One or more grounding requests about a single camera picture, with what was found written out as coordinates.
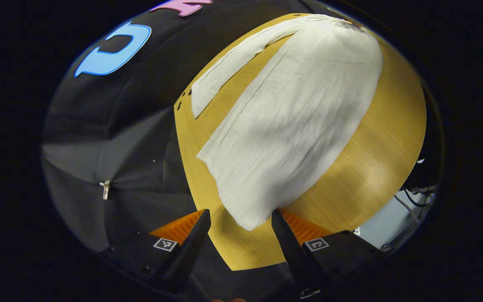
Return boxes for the black backdrop cloth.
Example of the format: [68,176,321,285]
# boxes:
[42,0,309,263]

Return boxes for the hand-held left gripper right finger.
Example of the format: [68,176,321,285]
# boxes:
[271,209,388,299]

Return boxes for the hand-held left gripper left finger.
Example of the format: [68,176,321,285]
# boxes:
[98,209,212,295]

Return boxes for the black cable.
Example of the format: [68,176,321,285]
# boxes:
[394,185,437,210]

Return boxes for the white jeans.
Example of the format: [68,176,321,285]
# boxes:
[190,14,384,232]

